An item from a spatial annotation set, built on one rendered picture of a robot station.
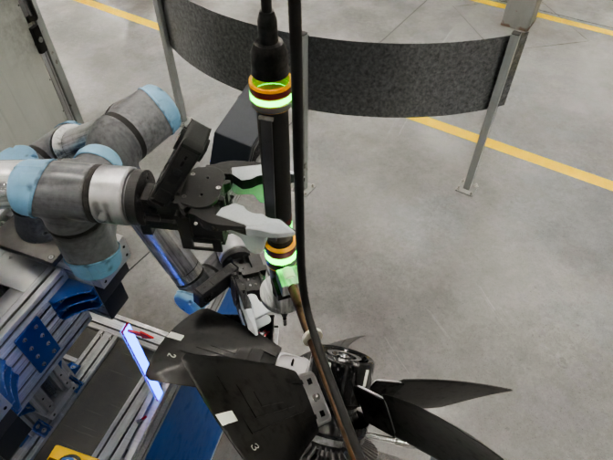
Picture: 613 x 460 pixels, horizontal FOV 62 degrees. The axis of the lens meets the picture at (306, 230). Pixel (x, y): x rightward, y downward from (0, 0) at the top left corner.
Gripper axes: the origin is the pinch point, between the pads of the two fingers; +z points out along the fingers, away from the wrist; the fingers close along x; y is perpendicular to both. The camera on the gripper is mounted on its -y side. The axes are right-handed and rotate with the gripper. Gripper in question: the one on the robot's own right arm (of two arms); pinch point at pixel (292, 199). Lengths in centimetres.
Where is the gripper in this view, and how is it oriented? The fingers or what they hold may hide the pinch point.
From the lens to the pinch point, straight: 61.5
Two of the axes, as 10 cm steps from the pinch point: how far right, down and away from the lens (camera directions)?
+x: -1.2, 7.4, -6.7
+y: -0.1, 6.7, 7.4
